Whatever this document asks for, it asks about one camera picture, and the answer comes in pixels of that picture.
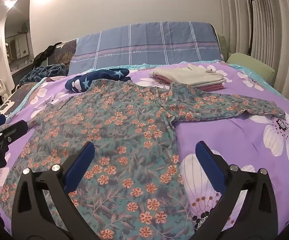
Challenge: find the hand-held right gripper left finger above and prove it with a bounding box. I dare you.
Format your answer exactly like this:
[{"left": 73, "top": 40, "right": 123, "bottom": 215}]
[{"left": 11, "top": 141, "right": 96, "bottom": 240}]

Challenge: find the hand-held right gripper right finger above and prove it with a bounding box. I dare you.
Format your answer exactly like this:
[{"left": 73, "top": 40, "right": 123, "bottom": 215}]
[{"left": 195, "top": 141, "right": 285, "bottom": 240}]

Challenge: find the teal floral shirt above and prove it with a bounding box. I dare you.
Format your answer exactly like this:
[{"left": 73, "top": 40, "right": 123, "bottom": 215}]
[{"left": 0, "top": 79, "right": 286, "bottom": 240}]

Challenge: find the printed blanket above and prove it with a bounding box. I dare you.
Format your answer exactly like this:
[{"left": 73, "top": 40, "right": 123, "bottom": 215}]
[{"left": 0, "top": 81, "right": 39, "bottom": 120}]

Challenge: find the white cat figurine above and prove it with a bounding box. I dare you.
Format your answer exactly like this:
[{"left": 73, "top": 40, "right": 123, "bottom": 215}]
[{"left": 0, "top": 79, "right": 9, "bottom": 98}]

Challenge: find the purple floral bedsheet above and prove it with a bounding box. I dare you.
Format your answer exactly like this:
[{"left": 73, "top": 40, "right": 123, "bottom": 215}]
[{"left": 0, "top": 62, "right": 289, "bottom": 240}]

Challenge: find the teal fuzzy blanket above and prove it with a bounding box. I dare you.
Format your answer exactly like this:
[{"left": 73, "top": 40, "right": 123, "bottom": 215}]
[{"left": 20, "top": 64, "right": 69, "bottom": 85}]

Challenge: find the black clothing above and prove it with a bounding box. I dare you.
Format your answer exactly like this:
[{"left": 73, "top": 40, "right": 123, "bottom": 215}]
[{"left": 33, "top": 42, "right": 62, "bottom": 67}]

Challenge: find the dark floral cushion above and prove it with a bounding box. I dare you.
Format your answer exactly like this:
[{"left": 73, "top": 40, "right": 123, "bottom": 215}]
[{"left": 47, "top": 40, "right": 77, "bottom": 65}]

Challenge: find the folded beige clothing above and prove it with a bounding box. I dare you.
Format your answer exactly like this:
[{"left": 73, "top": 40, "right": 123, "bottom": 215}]
[{"left": 149, "top": 64, "right": 227, "bottom": 87}]

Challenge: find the navy star print garment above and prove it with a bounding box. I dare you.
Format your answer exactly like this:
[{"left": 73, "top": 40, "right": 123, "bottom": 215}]
[{"left": 65, "top": 67, "right": 132, "bottom": 93}]

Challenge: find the green pillow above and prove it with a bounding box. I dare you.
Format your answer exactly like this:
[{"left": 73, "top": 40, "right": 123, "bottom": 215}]
[
  {"left": 216, "top": 31, "right": 231, "bottom": 60},
  {"left": 226, "top": 52, "right": 276, "bottom": 85}
]

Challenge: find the blue plaid pillow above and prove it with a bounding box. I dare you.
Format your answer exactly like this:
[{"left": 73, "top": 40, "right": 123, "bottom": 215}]
[{"left": 68, "top": 21, "right": 222, "bottom": 70}]

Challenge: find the white curtain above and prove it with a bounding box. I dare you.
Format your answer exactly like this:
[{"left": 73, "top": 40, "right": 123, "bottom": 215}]
[{"left": 217, "top": 0, "right": 289, "bottom": 105}]

